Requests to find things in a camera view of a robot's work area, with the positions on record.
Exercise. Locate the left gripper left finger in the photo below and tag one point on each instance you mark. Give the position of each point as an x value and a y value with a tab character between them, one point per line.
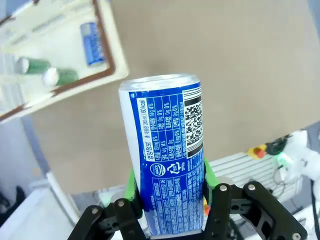
100	225

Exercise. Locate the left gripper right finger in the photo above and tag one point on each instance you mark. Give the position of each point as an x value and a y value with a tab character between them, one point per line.
250	217

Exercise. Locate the blue drink can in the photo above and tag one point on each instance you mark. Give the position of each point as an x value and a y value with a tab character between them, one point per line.
162	150
93	45

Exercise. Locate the green drink can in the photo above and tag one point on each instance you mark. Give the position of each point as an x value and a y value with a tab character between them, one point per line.
65	75
36	65

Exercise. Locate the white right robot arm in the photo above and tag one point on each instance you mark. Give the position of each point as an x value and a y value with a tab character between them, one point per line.
302	150

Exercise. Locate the cream basket brown rim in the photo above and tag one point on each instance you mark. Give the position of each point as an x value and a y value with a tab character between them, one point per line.
62	45

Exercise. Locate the red emergency stop button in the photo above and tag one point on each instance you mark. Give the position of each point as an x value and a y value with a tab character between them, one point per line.
257	151

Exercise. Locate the slotted aluminium base plate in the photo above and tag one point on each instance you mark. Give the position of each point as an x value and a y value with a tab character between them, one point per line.
245	167

